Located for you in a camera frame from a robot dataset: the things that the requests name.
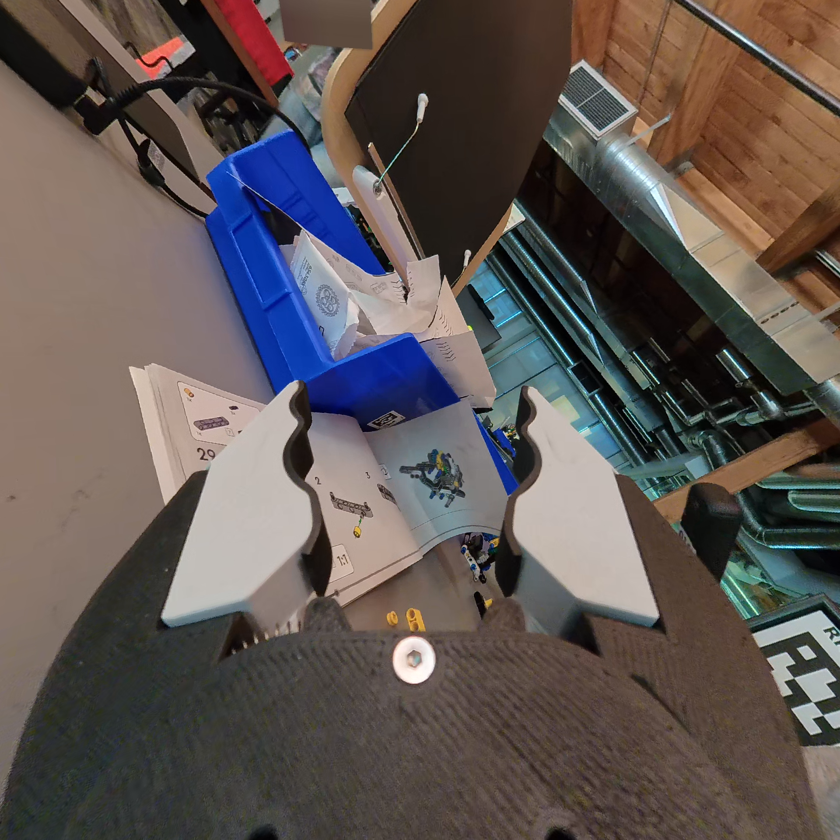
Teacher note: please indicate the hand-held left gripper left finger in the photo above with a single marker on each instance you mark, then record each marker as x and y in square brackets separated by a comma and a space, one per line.
[243, 525]

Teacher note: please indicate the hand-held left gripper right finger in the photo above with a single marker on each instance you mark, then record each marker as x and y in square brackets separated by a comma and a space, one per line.
[577, 544]

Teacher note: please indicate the multicolour lego vehicle assembly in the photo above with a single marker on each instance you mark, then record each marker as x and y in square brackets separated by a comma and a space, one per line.
[479, 558]

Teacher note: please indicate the lego instruction booklet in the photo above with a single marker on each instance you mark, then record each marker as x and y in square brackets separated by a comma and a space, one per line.
[394, 472]

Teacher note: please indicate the white paper lego bags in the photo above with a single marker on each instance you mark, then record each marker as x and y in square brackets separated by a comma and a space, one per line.
[367, 308]

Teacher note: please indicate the white vent grille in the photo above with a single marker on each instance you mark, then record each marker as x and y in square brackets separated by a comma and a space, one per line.
[594, 98]

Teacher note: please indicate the wooden book stand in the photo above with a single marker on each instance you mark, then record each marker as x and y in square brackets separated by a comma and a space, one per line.
[459, 98]

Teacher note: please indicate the red storage bin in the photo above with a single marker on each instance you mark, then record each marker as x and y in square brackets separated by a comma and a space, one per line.
[253, 39]

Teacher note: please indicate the black power adapter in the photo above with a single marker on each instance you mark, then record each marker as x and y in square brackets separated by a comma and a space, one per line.
[39, 52]

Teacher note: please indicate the metal ventilation duct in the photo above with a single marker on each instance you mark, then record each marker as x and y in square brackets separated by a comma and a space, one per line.
[689, 229]

